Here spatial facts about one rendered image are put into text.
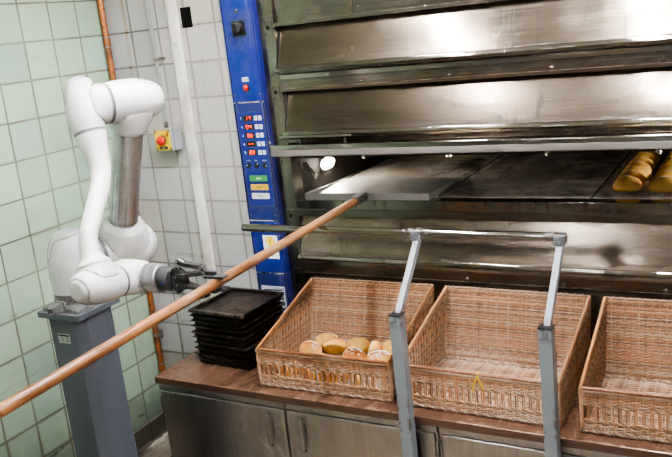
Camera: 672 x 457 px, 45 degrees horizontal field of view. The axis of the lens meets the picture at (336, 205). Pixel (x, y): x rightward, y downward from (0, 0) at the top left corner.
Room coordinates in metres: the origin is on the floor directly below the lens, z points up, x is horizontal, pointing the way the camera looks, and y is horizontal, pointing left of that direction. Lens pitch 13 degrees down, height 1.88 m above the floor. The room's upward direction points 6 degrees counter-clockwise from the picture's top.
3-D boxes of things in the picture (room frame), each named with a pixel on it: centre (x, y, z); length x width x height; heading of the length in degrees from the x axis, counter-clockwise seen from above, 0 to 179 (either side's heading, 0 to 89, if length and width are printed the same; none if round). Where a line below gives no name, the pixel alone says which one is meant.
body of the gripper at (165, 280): (2.35, 0.51, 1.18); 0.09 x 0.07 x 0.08; 60
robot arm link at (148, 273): (2.39, 0.57, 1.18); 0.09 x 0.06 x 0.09; 150
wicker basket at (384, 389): (2.91, 0.01, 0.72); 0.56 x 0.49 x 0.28; 62
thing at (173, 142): (3.56, 0.71, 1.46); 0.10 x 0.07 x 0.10; 60
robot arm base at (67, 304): (2.75, 0.97, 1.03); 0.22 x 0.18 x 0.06; 151
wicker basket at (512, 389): (2.61, -0.50, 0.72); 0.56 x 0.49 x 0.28; 60
